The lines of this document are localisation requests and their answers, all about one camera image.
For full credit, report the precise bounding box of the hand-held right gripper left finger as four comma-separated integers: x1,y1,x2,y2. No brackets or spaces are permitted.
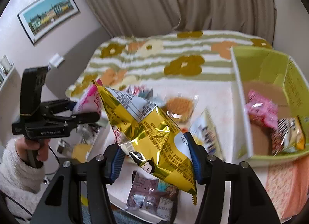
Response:
30,144,126,224

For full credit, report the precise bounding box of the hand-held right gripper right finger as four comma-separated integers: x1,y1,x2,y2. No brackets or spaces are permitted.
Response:
185,132,282,224

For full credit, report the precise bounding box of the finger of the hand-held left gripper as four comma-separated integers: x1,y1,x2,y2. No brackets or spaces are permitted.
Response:
40,98,78,118
47,112,100,131

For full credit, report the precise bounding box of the pink and white snack packet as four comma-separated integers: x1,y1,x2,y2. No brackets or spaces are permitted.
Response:
72,83,103,118

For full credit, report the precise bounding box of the gold foil snack bag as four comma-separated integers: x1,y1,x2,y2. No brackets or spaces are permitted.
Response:
91,80,198,206

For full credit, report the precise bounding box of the clear waffle cookie packet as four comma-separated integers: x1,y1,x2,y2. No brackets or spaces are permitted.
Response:
165,95,200,123

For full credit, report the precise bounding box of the green cardboard box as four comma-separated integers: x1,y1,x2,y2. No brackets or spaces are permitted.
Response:
229,46,309,162

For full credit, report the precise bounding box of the person's left forearm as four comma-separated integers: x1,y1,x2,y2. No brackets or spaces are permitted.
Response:
0,138,46,216

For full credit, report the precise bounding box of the person's left hand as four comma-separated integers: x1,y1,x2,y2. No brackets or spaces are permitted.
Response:
15,138,50,164

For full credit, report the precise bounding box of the yellow bag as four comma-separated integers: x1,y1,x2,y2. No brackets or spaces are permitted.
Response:
72,143,93,163

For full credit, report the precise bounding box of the white and blue snack packet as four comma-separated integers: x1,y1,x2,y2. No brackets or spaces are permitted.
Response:
189,108,227,162

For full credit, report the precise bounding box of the brown snack packet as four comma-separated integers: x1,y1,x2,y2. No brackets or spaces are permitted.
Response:
125,171,179,221

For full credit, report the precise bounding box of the pastel snack packet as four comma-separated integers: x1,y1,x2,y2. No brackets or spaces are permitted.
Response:
126,85,154,99

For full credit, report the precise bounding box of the framed landscape picture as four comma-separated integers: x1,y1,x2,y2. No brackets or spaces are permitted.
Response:
17,0,80,45

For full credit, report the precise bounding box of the yellow and black snack packet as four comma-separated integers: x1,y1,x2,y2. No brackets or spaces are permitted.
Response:
272,116,306,155

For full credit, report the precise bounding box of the flowered striped blanket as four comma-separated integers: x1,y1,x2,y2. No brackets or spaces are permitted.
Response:
65,30,274,99

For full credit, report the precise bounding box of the black cable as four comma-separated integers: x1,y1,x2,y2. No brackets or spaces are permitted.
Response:
43,145,61,184

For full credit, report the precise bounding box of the white wall shelf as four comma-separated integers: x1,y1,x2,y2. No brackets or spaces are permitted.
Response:
0,55,16,89

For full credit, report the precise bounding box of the white wall outlet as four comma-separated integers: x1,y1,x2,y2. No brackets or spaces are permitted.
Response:
48,53,65,69

